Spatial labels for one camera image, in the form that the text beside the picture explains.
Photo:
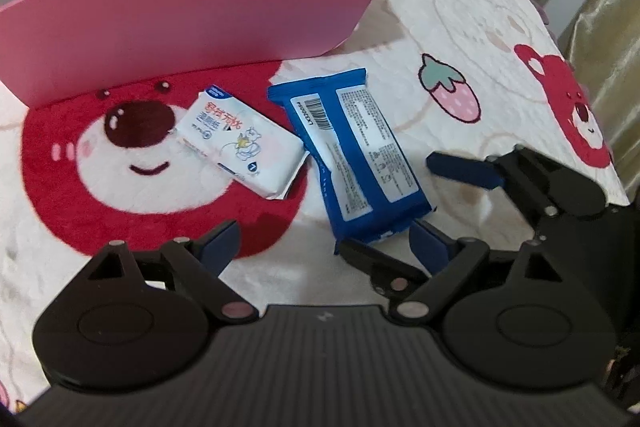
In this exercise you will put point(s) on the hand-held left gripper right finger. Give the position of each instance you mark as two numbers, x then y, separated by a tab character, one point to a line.
430	247

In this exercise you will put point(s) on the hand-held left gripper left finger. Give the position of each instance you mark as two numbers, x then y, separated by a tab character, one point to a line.
220	243

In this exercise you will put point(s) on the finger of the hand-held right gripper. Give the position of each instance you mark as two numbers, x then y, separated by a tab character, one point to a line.
382	268
462	169

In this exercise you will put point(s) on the blue wet wipes packet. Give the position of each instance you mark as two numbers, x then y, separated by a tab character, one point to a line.
360	157

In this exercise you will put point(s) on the pink cardboard box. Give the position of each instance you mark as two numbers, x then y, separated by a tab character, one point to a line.
200	12

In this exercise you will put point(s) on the white tissue packet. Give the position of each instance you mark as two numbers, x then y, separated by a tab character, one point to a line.
240	142

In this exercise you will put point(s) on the beige curtain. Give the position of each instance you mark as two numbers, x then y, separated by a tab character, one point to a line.
610	32

